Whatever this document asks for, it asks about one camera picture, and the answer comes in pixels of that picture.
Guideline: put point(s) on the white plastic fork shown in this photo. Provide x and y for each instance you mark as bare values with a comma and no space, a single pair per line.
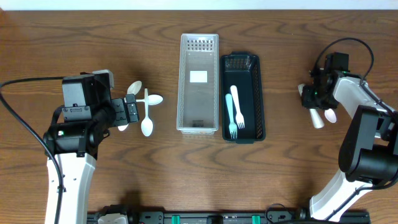
239,115

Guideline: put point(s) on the pale blue plastic fork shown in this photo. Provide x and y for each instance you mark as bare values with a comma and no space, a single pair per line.
233,129

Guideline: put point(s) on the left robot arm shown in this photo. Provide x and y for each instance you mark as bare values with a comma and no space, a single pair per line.
76,130

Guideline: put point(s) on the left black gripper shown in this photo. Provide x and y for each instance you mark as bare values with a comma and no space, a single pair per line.
131,109

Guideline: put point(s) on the white spoon vertical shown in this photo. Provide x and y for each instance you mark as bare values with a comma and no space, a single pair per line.
147,124

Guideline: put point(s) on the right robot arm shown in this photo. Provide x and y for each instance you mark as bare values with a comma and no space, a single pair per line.
368,154

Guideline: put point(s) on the white plastic spoon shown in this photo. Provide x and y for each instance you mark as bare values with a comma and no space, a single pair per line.
330,115

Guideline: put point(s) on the black plastic basket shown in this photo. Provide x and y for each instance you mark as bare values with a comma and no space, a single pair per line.
243,70

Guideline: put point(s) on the clear plastic basket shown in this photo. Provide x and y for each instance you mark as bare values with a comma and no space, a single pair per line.
198,103

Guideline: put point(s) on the white label in basket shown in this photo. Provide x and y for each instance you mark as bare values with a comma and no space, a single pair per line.
198,76

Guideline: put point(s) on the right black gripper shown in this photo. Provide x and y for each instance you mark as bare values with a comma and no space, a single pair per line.
313,98

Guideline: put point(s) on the white spoon horizontal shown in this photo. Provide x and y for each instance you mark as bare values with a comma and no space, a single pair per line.
152,100

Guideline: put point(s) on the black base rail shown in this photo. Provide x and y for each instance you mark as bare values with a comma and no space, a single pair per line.
121,214

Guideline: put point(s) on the white fork tines up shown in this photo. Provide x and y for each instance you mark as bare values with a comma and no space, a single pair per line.
316,119

